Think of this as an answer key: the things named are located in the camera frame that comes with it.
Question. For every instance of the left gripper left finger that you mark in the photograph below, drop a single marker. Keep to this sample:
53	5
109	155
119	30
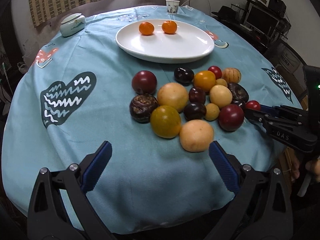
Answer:
94	165

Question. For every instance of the green yellow tomato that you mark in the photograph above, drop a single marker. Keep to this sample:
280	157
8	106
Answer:
165	122

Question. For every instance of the orange yellow tomato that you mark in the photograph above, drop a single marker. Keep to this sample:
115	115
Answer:
204	80

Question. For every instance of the white ceramic lidded jar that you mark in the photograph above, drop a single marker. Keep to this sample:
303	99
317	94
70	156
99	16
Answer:
72	24

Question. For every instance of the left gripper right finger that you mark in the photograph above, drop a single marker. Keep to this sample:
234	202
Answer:
227	166

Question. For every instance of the brown passion fruit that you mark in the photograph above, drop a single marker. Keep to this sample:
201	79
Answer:
142	106

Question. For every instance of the black speaker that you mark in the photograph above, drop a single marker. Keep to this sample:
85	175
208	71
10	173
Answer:
277	7

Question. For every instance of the dark red plum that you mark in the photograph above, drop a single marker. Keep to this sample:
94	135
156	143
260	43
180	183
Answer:
196	94

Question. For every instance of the computer monitor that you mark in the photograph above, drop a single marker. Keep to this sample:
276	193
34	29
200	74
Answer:
260	20

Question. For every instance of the black hat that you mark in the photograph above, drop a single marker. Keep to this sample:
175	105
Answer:
226	14

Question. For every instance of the pale yellow round fruit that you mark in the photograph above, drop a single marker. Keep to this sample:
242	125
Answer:
220	96

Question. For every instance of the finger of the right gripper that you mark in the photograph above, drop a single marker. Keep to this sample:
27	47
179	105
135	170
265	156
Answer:
269	109
257	118

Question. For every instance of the dark passion fruit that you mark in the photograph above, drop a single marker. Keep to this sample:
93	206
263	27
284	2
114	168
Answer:
238	92

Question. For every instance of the large beige pear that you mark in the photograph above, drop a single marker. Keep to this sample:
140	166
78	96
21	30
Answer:
174	95

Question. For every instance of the right hand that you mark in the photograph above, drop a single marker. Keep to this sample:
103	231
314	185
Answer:
312	166

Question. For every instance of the large red plum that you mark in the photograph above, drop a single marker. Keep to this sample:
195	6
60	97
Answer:
144	82

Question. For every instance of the paper cup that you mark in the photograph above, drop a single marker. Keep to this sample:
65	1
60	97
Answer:
172	6

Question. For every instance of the white oval plate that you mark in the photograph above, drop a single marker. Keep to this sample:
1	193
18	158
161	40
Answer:
188	44

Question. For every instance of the red cherry tomato top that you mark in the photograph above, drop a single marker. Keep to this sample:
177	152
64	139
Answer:
216	71

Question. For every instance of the striped beige melon fruit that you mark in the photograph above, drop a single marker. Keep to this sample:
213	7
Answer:
231	75

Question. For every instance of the beige pear front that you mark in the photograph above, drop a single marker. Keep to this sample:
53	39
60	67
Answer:
196	136

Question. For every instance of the small dark plum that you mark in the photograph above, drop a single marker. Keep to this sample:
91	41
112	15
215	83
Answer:
239	103

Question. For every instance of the dark plum top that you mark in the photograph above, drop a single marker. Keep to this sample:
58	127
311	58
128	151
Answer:
183	76

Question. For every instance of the red cherry tomato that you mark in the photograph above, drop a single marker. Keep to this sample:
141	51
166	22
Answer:
216	71
254	105

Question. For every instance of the orange mandarin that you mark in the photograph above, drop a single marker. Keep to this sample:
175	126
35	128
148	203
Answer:
146	28
169	27

